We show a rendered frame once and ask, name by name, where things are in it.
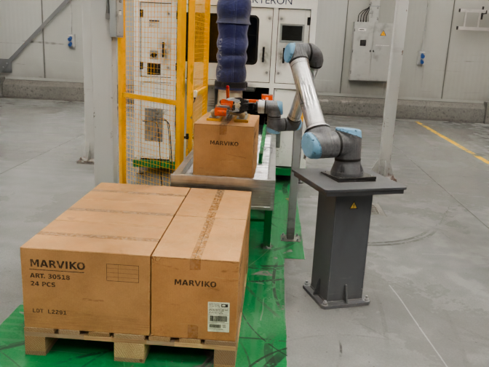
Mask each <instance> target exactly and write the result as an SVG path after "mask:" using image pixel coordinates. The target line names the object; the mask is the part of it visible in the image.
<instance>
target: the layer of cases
mask: <svg viewBox="0 0 489 367"><path fill-rule="evenodd" d="M251 195H252V192H248V191H235V190H222V189H199V188H187V187H174V186H151V185H138V184H126V183H100V184H99V185H97V186H96V187H95V188H94V189H93V190H91V191H90V192H89V193H87V194H86V195H85V196H83V197H82V198H81V199H80V200H79V201H78V202H76V203H75V204H74V205H72V206H71V207H70V208H69V209H67V210H66V211H65V212H64V213H62V214H61V215H60V216H58V217H57V218H56V219H55V220H54V221H52V222H51V223H50V224H48V225H47V226H46V227H44V228H43V229H42V230H41V231H40V232H39V233H37V234H36V235H35V236H33V237H32V238H31V239H30V240H29V241H28V242H26V243H25V244H24V245H22V246H21V247H20V259H21V272H22V284H23V309H24V322H25V327H34V328H54V329H63V330H74V331H94V332H104V333H114V334H134V335H144V336H150V335H152V336H163V337H174V338H184V339H204V340H215V341H225V342H235V341H236V333H237V328H238V322H239V312H240V307H241V301H242V292H243V285H244V280H245V270H246V265H247V255H248V250H249V237H250V209H251Z"/></svg>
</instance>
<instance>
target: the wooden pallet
mask: <svg viewBox="0 0 489 367"><path fill-rule="evenodd" d="M248 257H249V250H248V255H247V265H246V270H245V276H244V285H243V292H242V301H241V307H240V312H239V322H238V328H237V333H236V341H235V342H225V341H215V340H204V339H184V338H174V337H163V336H152V335H150V336H144V335H134V334H114V333H104V332H94V331H74V330H63V329H54V328H34V327H24V335H25V354H26V355H45V356H46V355H47V353H48V352H49V351H50V350H51V349H52V347H53V345H54V344H55V342H56V341H57V340H58V339H59V338H63V339H82V340H93V341H103V342H113V343H114V361H123V362H133V363H145V361H146V358H147V355H148V353H149V350H150V349H151V345H162V346H172V347H192V348H202V349H212V350H214V365H213V367H235V364H236V354H237V347H238V342H239V331H240V325H241V319H242V309H243V303H244V297H245V286H246V281H247V270H248Z"/></svg>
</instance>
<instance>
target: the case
mask: <svg viewBox="0 0 489 367"><path fill-rule="evenodd" d="M209 115H210V112H207V113H206V114H205V115H204V116H203V117H201V118H200V119H199V120H198V121H196V122H195V123H194V161H193V175H213V176H225V177H237V178H253V177H254V174H255V170H256V167H257V157H258V131H259V117H260V116H259V115H250V120H249V122H248V123H245V122H234V119H235V117H236V115H232V119H227V118H226V117H223V118H222V120H221V121H220V122H219V121H207V117H208V116H209Z"/></svg>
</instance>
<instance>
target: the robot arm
mask: <svg viewBox="0 0 489 367"><path fill-rule="evenodd" d="M284 60H285V62H286V63H289V64H290V67H291V70H292V73H293V78H294V82H295V86H296V90H297V91H296V94H295V97H294V100H293V103H292V105H291V108H290V112H289V114H288V115H287V118H281V115H283V102H282V101H278V100H264V99H263V100H258V101H256V103H250V102H249V100H248V99H243V98H227V99H226V100H232V101H234V102H235V103H238V102H241V103H239V104H240V107H239V108H240V109H238V108H235V110H234V111H232V110H229V111H230V112H233V113H237V114H241V113H244V112H245V111H248V110H253V109H254V108H255V111H257V112H258V113H259V114H268V115H267V126H266V131H267V132H268V133H271V134H280V132H282V131H296V130H299V129H300V128H301V125H302V121H301V115H302V114H303V118H304V121H305V123H306V130H305V131H304V134H303V136H302V140H301V147H302V150H303V153H304V154H305V155H306V157H308V158H309V159H323V158H334V157H335V161H334V163H333V166H332V168H331V171H330V174H331V175H333V176H336V177H342V178H358V177H362V176H363V175H364V170H363V168H362V164H361V149H362V131H361V130H359V129H356V128H350V127H337V128H336V129H335V131H331V129H330V126H329V125H328V124H326V123H325V119H324V117H323V113H322V109H321V106H320V102H319V98H318V94H317V90H316V87H315V83H314V80H315V77H316V75H317V72H318V69H320V68H321V67H322V65H323V61H324V58H323V54H322V51H321V50H320V48H318V46H317V45H315V44H312V43H295V42H294V43H289V44H287V46H286V47H285V51H284Z"/></svg>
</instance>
